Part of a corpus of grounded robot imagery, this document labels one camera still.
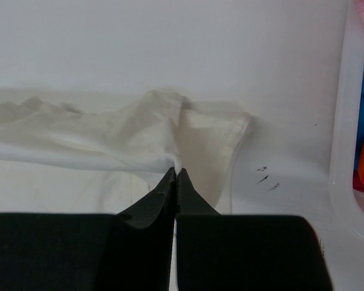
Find white t shirt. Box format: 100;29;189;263
0;90;252;213

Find pink plastic basket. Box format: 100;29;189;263
329;1;364;240

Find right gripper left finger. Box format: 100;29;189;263
0;169;176;290

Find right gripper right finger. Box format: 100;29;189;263
176;170;333;290

